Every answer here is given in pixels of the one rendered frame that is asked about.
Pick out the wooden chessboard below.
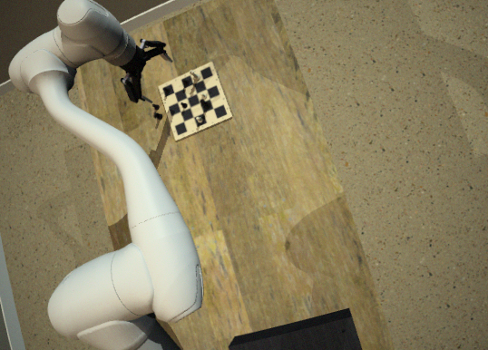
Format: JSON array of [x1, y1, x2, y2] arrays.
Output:
[[159, 62, 233, 141]]

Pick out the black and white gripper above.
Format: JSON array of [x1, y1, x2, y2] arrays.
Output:
[[119, 39, 172, 103]]

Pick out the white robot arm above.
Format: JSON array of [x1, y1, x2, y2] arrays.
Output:
[[8, 0, 204, 350]]

